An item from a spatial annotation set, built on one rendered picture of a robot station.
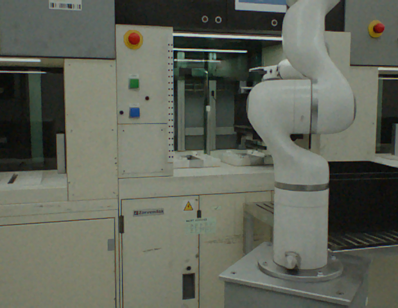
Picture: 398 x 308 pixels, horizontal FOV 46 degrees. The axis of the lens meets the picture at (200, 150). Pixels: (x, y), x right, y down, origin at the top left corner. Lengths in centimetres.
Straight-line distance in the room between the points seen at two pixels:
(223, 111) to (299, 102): 169
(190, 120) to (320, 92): 166
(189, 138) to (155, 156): 97
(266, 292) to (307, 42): 55
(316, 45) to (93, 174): 90
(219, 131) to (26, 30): 137
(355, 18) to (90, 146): 112
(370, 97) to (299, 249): 108
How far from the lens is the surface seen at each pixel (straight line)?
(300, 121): 101
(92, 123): 162
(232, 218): 178
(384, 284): 221
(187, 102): 261
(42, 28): 163
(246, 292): 104
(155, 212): 169
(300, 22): 114
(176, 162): 188
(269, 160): 202
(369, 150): 203
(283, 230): 105
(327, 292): 99
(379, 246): 132
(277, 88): 102
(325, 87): 102
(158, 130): 166
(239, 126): 189
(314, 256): 106
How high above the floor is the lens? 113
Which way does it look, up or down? 6 degrees down
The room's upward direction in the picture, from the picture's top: straight up
